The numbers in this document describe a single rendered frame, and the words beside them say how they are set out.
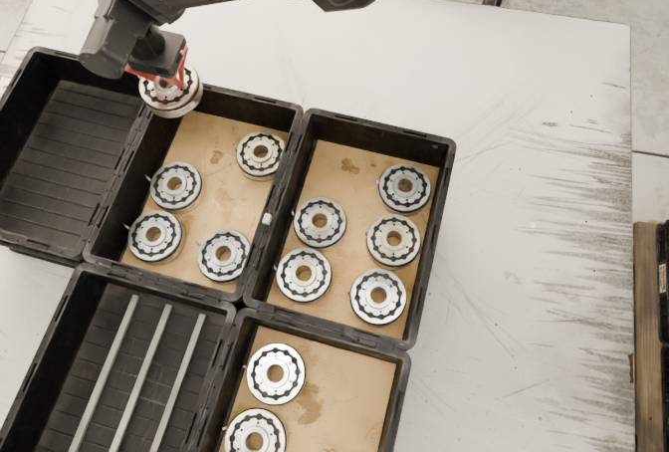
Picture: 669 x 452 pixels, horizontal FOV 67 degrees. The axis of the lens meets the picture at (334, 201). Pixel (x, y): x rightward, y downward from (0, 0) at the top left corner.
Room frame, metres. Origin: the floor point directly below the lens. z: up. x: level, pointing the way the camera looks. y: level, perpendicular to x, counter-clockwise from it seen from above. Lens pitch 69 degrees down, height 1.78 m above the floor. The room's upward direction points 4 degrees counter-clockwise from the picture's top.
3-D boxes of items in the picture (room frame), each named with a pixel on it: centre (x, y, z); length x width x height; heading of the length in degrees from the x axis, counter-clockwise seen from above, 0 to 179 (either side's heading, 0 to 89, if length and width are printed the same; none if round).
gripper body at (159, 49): (0.52, 0.27, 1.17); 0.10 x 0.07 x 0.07; 71
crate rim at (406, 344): (0.30, -0.03, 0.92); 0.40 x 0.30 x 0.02; 161
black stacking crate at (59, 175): (0.49, 0.53, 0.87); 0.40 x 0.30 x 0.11; 161
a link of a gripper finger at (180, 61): (0.52, 0.26, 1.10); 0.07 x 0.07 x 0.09; 71
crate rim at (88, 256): (0.39, 0.25, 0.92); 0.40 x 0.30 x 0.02; 161
